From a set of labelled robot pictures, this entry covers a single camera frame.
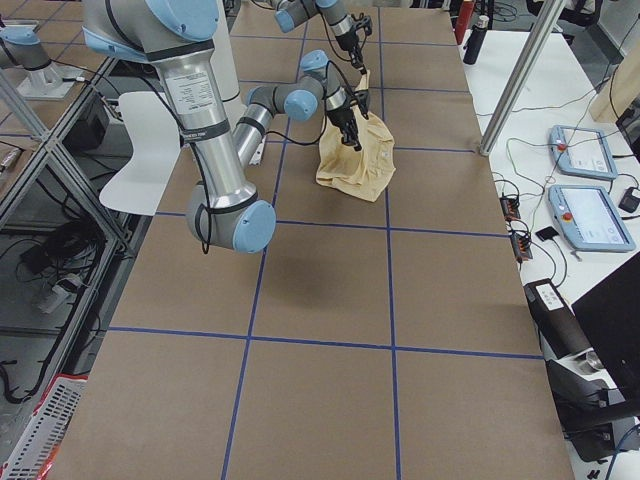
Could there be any white perforated basket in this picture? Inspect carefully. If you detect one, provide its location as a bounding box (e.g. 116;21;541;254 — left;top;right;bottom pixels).
1;374;88;480

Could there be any red cylinder bottle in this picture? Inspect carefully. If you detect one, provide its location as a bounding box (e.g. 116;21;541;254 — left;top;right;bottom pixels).
454;0;475;45

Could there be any beige long sleeve shirt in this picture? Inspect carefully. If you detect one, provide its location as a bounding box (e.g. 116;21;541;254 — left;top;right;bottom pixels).
314;68;397;203

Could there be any black water bottle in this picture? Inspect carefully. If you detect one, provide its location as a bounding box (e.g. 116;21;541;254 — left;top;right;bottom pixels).
463;15;490;65

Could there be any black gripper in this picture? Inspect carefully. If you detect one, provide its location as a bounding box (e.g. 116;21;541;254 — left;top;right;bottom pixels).
326;102;362;152
335;28;368;75

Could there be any black brown cylinder device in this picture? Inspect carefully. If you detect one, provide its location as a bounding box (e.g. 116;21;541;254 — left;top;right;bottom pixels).
523;279;603;371

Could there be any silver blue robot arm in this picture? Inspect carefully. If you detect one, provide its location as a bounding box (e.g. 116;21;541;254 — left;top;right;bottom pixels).
253;0;372;74
83;1;369;253

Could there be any upper teach pendant tablet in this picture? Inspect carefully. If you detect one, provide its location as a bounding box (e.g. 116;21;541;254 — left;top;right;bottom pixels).
549;125;618;181

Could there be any teach pendant tablet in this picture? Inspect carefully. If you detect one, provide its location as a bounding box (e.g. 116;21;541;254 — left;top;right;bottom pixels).
549;125;618;181
547;185;636;253

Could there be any aluminium frame post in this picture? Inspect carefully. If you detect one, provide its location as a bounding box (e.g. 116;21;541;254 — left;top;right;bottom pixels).
479;0;565;157

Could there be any orange circuit board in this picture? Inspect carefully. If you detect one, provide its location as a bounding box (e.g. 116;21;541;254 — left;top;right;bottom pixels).
499;196;521;221

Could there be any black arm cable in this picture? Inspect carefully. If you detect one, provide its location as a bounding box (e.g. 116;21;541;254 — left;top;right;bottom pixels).
259;59;374;147

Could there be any lower teach pendant tablet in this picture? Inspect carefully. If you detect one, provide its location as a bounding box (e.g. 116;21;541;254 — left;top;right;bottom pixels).
547;185;636;253

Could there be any black monitor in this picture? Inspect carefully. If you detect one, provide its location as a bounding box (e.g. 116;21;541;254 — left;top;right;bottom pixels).
572;255;639;399

